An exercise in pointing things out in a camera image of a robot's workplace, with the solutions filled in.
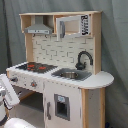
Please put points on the right red stove knob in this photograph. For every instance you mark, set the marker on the right red stove knob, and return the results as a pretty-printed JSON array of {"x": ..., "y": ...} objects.
[{"x": 33, "y": 84}]

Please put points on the left red stove knob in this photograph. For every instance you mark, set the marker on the left red stove knob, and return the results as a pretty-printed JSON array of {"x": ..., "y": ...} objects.
[{"x": 14, "y": 79}]

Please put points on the grey range hood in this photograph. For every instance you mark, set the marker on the grey range hood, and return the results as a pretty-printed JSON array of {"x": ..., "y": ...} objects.
[{"x": 38, "y": 27}]

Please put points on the wooden toy kitchen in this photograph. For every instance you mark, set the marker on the wooden toy kitchen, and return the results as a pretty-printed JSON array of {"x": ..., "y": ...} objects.
[{"x": 46, "y": 49}]

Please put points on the black stovetop red burners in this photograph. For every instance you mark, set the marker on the black stovetop red burners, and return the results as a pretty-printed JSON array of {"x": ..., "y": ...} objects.
[{"x": 36, "y": 67}]

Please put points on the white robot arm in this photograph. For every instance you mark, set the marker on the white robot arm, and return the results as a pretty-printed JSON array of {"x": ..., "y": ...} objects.
[{"x": 5, "y": 120}]

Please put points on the black toy faucet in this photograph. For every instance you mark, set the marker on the black toy faucet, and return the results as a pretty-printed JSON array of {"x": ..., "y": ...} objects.
[{"x": 81, "y": 64}]

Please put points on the white microwave door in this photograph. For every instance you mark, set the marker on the white microwave door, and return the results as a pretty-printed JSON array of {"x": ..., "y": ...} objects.
[{"x": 73, "y": 26}]

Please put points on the red stove knob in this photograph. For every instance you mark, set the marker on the red stove knob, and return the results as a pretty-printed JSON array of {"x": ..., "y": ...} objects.
[
  {"x": 14, "y": 79},
  {"x": 33, "y": 84}
]

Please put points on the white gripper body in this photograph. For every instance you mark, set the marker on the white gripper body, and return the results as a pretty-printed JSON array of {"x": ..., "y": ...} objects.
[{"x": 11, "y": 99}]

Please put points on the grey toy sink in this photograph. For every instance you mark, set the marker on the grey toy sink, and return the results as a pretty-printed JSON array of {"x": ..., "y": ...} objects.
[{"x": 72, "y": 74}]

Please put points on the white fridge door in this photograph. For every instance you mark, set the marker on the white fridge door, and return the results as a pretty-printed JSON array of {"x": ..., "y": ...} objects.
[{"x": 62, "y": 106}]

